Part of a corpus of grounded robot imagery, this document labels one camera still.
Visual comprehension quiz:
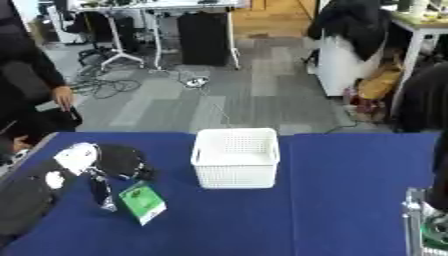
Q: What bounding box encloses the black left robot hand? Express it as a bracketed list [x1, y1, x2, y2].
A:
[94, 144, 158, 182]

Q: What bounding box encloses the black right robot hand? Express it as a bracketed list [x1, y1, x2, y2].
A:
[427, 132, 448, 212]

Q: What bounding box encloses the person's hand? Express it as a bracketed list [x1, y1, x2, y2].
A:
[50, 85, 77, 113]

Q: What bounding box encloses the yellow bag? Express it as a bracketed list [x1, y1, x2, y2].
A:
[355, 59, 406, 101]

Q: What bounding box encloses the white power strip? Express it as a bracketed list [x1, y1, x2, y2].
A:
[183, 76, 212, 89]

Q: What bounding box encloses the white perforated plastic basket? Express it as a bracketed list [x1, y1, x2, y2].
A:
[189, 127, 282, 190]

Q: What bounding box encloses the black office chair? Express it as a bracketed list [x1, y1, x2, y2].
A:
[50, 0, 121, 64]

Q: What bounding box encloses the white table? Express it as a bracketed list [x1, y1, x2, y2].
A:
[381, 3, 448, 114]

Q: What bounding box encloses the white cabinet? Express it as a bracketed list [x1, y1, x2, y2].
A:
[313, 31, 391, 98]

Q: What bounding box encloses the black computer tower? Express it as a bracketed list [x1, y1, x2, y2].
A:
[176, 11, 233, 67]

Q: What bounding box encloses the white desk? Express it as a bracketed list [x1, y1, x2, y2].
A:
[66, 0, 252, 72]

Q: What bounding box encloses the black jacket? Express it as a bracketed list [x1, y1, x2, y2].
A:
[306, 0, 394, 62]

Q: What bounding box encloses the green badge with black lanyard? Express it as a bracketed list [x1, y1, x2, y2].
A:
[85, 167, 170, 227]

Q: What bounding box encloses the black cable tangle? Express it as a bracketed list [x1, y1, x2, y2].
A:
[68, 63, 146, 100]

